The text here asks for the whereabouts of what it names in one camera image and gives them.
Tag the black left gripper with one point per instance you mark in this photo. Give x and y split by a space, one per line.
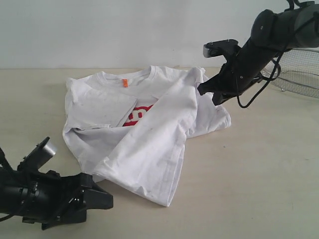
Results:
65 201

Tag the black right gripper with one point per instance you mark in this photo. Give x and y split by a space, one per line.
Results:
238 74

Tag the white t-shirt red logo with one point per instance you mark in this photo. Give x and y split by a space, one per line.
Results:
131 129

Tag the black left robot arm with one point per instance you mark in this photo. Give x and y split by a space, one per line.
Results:
18 187

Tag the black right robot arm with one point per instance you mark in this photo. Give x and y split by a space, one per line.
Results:
272 35

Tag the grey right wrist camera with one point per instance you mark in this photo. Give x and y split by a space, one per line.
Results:
226 48

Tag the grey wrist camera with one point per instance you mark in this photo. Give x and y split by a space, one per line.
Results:
226 48
40 155

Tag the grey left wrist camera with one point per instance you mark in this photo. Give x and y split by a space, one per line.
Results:
40 155

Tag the metal wire mesh basket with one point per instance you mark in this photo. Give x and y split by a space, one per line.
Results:
298 72

